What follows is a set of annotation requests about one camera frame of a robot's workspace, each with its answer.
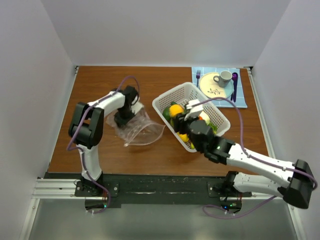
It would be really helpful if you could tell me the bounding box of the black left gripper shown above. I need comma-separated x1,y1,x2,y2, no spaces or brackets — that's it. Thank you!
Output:
113,106,136,130

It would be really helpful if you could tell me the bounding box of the fake white radish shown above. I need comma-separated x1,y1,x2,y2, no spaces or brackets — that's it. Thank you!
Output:
199,111,211,125

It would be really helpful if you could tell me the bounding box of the clear zip top bag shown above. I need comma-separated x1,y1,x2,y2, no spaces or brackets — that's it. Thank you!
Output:
106,107,165,147

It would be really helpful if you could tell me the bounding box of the fake yellow lemon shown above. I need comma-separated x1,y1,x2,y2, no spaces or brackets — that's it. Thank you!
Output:
169,104,185,118

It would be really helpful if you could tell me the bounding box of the fake green lime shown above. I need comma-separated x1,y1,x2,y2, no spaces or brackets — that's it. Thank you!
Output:
162,107,171,122

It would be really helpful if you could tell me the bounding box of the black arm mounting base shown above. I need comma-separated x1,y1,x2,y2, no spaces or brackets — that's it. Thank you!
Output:
74,171,253,211

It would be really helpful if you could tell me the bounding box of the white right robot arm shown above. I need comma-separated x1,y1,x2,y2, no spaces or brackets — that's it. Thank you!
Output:
172,113,318,209

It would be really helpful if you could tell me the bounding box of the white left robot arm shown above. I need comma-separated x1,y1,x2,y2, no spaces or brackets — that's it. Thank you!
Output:
67,85,143,196

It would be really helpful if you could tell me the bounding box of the white perforated plastic basket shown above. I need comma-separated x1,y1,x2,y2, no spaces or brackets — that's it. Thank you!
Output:
152,82,231,153

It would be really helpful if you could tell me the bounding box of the cream and teal plate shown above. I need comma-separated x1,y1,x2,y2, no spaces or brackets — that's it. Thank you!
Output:
198,72,234,98

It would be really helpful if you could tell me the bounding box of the purple plastic fork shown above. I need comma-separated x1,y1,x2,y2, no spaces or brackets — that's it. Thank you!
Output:
196,69,201,88

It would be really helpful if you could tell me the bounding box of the grey ceramic mug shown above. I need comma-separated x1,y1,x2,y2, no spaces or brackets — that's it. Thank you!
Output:
213,70,233,88

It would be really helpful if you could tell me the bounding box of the purple plastic spoon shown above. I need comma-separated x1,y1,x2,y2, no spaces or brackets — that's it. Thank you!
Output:
230,72,239,103

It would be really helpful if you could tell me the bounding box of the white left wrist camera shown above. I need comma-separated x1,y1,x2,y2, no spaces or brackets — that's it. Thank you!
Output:
131,101,144,115

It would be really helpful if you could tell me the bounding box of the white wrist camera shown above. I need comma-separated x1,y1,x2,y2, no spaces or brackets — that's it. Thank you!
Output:
131,101,144,115
184,99,203,121

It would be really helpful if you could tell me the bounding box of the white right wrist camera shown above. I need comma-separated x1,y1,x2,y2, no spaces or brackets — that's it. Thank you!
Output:
184,99,203,121

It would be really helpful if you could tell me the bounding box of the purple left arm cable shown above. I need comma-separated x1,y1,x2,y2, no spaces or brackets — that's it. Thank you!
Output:
66,75,141,215

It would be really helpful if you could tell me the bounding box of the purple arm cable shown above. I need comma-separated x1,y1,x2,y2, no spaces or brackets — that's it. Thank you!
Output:
187,96,319,220
66,75,141,215

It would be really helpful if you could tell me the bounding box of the aluminium table frame rail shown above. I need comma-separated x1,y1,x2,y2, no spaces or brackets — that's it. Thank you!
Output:
245,67,307,240

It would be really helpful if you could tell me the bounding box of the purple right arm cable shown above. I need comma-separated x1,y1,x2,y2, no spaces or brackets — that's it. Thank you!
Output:
187,96,319,220

